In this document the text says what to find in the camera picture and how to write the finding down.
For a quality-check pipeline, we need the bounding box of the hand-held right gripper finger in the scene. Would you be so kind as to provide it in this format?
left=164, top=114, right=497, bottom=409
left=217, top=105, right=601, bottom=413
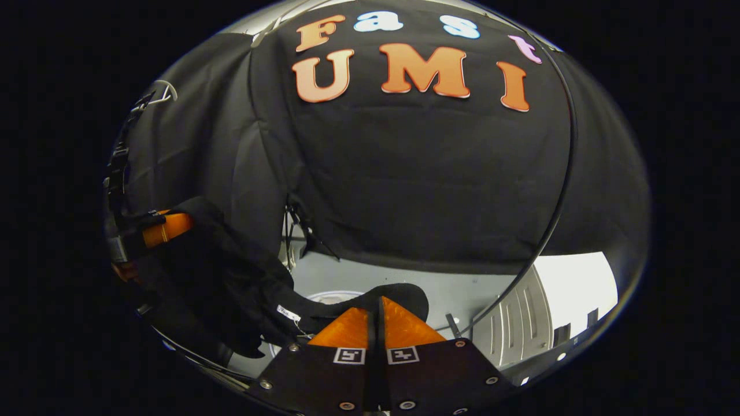
left=379, top=296, right=516, bottom=416
left=246, top=306, right=379, bottom=416

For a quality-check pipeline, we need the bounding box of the black knit jacket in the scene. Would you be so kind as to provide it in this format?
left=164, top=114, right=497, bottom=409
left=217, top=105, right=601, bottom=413
left=124, top=196, right=430, bottom=362

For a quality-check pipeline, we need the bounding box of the white laundry hamper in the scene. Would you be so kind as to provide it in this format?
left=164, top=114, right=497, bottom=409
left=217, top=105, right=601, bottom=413
left=266, top=289, right=371, bottom=359

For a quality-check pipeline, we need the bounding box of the white plastic hanger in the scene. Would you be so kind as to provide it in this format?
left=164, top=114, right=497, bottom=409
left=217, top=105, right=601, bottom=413
left=139, top=80, right=178, bottom=107

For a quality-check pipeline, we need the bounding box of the black clothes rack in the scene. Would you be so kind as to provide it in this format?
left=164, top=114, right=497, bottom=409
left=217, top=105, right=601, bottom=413
left=445, top=35, right=579, bottom=341

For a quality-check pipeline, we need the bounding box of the white metal cabinet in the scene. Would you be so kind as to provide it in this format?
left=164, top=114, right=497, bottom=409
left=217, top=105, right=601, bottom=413
left=471, top=251, right=619, bottom=367

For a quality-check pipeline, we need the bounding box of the black stand with cables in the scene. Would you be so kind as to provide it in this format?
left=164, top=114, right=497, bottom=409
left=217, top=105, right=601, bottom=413
left=283, top=196, right=339, bottom=272

